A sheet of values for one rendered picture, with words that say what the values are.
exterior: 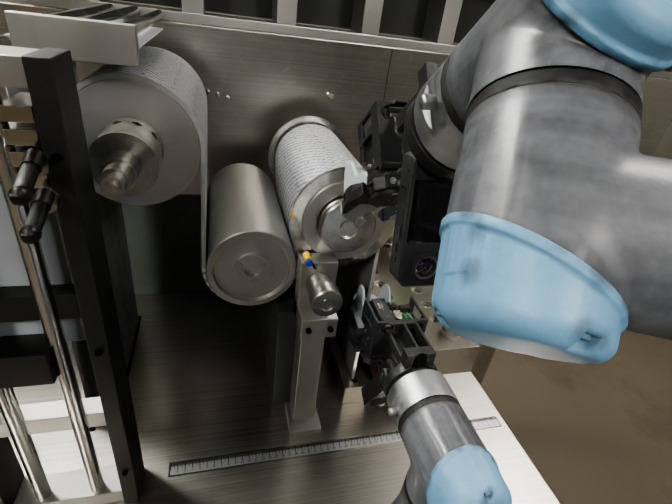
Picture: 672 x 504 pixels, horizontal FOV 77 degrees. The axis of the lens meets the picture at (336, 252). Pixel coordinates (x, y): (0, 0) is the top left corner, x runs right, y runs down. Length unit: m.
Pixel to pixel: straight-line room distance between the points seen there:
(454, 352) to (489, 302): 0.59
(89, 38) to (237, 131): 0.42
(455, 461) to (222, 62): 0.69
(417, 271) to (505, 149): 0.20
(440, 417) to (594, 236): 0.33
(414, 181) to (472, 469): 0.27
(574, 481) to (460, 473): 1.68
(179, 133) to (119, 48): 0.10
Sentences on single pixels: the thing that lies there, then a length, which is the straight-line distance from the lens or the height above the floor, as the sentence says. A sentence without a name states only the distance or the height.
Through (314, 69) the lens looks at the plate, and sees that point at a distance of 0.84.
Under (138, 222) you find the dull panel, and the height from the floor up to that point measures 1.08.
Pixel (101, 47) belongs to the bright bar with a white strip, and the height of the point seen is 1.44.
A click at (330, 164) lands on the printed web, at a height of 1.31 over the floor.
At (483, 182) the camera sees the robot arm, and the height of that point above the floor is 1.44.
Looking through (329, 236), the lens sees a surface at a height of 1.24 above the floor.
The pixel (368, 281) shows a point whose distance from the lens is 0.65.
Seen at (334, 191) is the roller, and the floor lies 1.29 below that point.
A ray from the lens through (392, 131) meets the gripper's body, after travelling 0.38.
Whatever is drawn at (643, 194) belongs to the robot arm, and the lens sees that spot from 0.19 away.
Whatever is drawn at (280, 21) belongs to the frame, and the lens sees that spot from 0.83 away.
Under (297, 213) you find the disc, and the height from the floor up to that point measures 1.26.
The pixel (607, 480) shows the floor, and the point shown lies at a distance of 2.20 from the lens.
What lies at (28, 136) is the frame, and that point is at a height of 1.38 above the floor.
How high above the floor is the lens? 1.49
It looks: 30 degrees down
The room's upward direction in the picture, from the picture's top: 8 degrees clockwise
